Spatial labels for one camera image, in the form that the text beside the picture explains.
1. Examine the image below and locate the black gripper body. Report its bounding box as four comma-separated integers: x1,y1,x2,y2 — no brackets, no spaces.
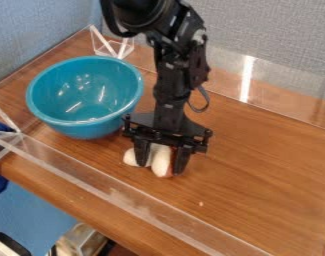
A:
123,112,213,153

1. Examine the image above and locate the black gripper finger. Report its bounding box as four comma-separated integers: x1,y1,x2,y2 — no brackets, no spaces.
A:
135,138,151,167
173,145,193,176

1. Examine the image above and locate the brown and white toy mushroom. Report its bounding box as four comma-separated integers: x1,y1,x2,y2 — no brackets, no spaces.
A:
124,144,173,178

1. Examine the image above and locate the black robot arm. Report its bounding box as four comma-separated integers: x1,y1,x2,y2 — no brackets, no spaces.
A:
100,0,213,175

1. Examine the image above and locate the blue bowl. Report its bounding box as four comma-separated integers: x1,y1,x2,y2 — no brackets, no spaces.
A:
26,56,144,140

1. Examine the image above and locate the clear acrylic front barrier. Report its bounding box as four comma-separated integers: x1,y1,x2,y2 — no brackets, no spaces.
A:
0,109,272,256

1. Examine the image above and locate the clear acrylic barrier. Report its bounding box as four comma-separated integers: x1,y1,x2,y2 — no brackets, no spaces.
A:
0,109,272,256
124,33,325,131

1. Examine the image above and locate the clear acrylic back barrier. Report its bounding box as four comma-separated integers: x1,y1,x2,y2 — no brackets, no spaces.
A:
124,33,325,131

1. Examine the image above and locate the black and white object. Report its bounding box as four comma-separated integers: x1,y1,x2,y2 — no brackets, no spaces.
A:
0,232,33,256

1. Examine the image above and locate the black cable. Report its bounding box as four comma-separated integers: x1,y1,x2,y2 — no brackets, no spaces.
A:
185,85,212,114

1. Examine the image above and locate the clear acrylic corner bracket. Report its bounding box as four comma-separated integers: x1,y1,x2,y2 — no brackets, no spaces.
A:
90,25,135,59

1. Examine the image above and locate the metal frame under table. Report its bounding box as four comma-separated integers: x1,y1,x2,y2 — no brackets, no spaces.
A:
46,223,109,256

